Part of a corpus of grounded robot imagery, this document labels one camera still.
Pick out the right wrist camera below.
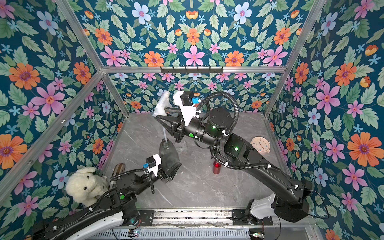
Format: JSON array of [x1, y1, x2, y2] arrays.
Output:
[[173, 91, 201, 127]]

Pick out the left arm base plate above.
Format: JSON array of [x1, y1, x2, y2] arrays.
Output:
[[124, 210, 155, 228]]

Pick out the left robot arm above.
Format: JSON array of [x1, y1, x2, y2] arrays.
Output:
[[29, 163, 181, 240]]

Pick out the red can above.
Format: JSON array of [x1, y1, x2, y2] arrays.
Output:
[[213, 161, 222, 175]]

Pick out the smoky spray bottle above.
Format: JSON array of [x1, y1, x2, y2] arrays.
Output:
[[159, 139, 181, 171]]

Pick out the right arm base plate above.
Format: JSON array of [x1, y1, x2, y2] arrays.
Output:
[[227, 209, 273, 226]]

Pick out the black hook rail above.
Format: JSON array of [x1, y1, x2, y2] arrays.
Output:
[[160, 67, 224, 74]]

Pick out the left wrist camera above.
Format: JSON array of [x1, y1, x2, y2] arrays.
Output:
[[143, 154, 162, 177]]

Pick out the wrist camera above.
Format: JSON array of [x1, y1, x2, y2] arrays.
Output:
[[173, 91, 201, 127], [143, 154, 162, 177]]

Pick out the pink round clock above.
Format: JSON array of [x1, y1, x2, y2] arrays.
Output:
[[251, 137, 271, 155]]

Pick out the plaid cylinder pouch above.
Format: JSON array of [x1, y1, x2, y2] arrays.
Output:
[[109, 163, 126, 190]]

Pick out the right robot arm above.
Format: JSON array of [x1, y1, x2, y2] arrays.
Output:
[[153, 91, 313, 223]]

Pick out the white plush dog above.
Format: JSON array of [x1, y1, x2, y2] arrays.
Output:
[[66, 167, 109, 207]]

